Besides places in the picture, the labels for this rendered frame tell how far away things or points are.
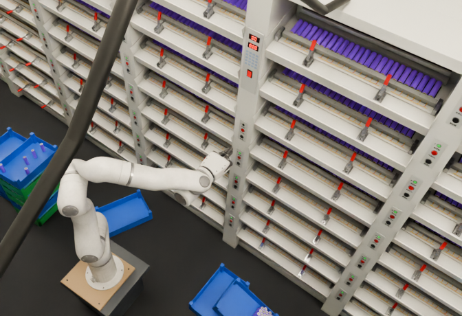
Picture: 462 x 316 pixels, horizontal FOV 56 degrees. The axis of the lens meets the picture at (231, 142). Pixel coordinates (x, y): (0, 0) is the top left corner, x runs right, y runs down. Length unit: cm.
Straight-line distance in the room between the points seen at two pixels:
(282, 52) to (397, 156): 54
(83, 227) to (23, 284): 99
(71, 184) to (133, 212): 123
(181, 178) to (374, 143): 71
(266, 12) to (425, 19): 49
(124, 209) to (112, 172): 131
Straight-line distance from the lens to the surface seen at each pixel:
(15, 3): 300
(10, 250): 67
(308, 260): 234
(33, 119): 358
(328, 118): 163
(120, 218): 288
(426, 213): 174
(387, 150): 160
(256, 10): 152
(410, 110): 148
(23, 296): 279
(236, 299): 254
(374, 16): 138
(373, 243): 196
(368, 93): 148
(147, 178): 164
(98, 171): 161
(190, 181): 162
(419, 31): 137
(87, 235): 194
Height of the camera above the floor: 243
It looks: 49 degrees down
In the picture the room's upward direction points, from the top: 6 degrees clockwise
